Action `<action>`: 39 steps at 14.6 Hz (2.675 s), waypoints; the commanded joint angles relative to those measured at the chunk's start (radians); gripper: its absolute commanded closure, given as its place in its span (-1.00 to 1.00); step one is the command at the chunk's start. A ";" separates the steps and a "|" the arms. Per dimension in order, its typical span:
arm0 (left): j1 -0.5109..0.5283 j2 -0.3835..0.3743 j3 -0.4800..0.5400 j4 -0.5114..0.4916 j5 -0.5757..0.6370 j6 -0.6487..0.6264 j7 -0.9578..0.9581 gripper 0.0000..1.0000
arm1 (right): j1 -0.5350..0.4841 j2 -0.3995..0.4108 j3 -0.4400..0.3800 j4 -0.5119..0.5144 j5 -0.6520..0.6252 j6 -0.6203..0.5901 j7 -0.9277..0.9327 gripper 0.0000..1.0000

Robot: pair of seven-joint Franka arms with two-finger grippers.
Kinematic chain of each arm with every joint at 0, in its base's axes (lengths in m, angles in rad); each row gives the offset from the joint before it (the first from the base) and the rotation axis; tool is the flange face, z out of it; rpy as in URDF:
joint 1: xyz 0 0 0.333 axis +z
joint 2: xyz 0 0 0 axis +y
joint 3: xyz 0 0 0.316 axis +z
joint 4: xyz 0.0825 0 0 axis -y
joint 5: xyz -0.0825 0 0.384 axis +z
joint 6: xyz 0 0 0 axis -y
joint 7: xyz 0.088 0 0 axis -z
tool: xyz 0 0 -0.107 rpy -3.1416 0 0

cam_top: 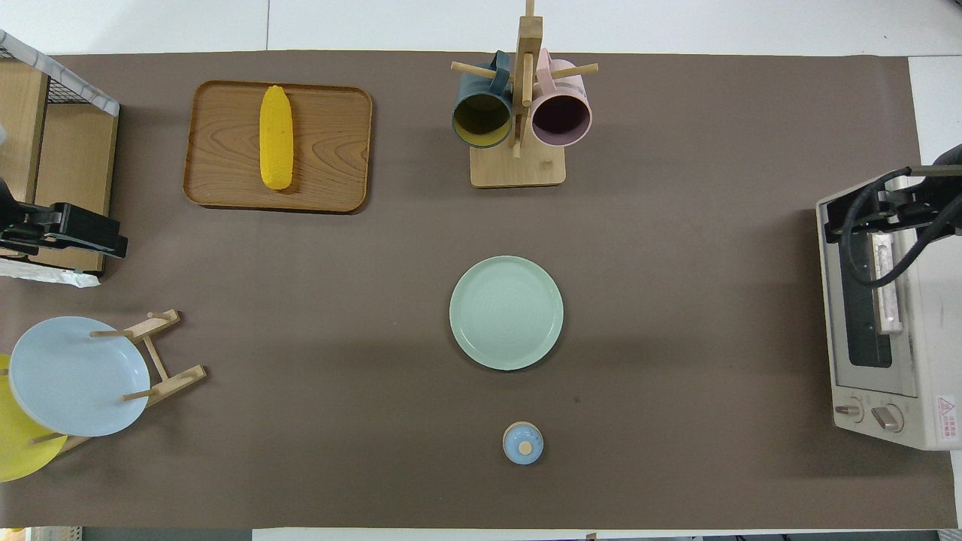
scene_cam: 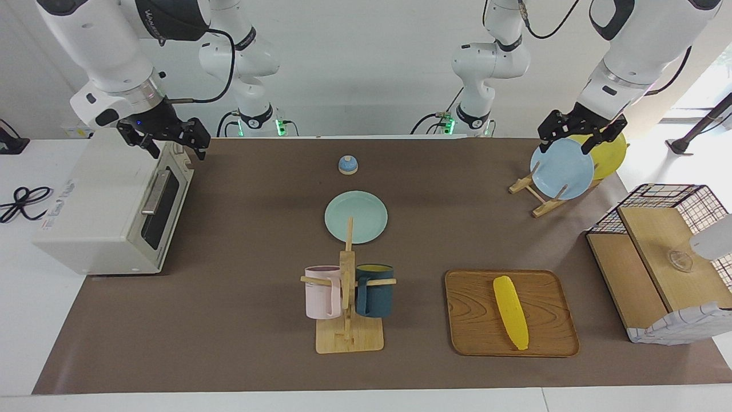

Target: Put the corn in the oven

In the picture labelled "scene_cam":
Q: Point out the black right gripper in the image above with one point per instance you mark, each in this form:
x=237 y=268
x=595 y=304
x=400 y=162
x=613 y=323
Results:
x=160 y=123

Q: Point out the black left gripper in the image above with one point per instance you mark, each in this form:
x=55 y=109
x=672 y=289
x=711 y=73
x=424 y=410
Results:
x=592 y=121

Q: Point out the oven glass door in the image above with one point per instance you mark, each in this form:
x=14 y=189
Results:
x=171 y=200

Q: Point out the yellow corn cob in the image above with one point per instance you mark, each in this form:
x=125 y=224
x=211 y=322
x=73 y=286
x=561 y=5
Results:
x=510 y=312

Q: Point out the pale green plate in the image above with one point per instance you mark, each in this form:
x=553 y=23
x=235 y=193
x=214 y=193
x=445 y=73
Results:
x=363 y=209

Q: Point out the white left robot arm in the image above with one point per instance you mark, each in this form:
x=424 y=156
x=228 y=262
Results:
x=646 y=40

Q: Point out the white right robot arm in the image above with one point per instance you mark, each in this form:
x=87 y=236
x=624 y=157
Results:
x=97 y=46

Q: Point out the cream toaster oven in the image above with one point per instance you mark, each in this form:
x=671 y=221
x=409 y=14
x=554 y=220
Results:
x=97 y=194

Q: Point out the yellow plate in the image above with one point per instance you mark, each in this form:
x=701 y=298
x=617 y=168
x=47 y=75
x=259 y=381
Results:
x=609 y=161

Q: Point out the light blue plate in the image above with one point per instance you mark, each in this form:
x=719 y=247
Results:
x=563 y=171

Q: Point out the wooden plate rack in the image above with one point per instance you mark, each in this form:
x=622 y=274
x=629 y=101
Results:
x=519 y=186

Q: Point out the white box with yellow label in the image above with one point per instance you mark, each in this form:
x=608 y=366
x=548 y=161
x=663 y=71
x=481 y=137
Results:
x=77 y=131

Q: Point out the black stand leg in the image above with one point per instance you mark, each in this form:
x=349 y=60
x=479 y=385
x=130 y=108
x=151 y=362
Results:
x=680 y=146

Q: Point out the black device on table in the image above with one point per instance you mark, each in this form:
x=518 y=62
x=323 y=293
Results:
x=11 y=146

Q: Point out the small clear glass piece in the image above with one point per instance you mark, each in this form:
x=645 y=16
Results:
x=680 y=262

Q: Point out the white rounded device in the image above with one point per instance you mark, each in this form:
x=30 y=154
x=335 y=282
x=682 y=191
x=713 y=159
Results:
x=715 y=240

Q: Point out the small blue bell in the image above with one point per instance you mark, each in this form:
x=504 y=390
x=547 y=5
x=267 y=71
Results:
x=347 y=165

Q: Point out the brown table mat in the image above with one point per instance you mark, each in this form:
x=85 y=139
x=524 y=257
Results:
x=229 y=320

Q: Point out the brown wooden tray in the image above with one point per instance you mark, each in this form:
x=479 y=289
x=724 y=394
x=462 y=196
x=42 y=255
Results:
x=474 y=320

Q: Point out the checkered white cloth liner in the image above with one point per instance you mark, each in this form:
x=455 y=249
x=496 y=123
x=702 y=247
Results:
x=680 y=329

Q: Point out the pink mug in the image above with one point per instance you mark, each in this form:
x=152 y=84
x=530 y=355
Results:
x=320 y=297

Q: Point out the dark blue mug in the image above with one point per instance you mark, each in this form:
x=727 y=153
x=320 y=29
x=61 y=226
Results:
x=377 y=297

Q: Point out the wooden mug rack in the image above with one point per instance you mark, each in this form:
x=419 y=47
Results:
x=349 y=341

